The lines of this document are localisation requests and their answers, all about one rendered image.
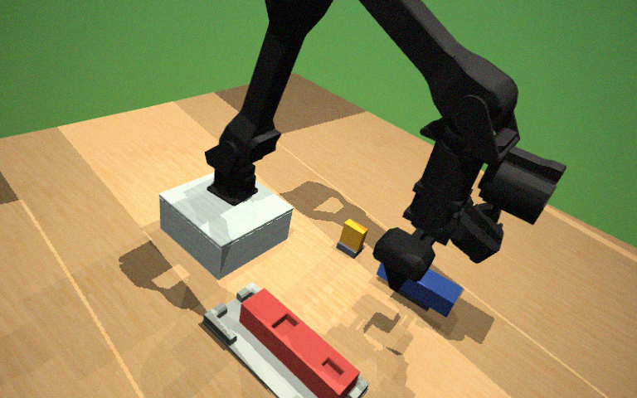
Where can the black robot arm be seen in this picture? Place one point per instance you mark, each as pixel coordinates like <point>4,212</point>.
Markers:
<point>474,97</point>

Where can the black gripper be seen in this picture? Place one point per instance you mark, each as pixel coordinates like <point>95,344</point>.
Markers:
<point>409,256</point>

